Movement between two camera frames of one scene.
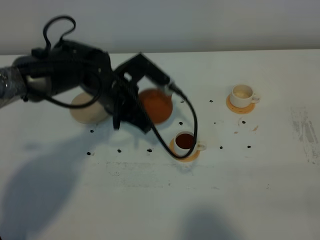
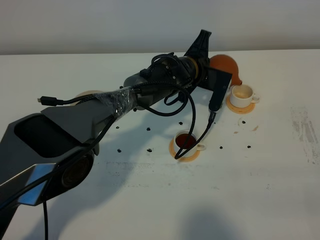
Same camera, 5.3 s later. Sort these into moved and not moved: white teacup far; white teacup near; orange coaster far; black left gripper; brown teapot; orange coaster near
Moved: brown teapot; black left gripper
Not moved: orange coaster near; white teacup near; white teacup far; orange coaster far
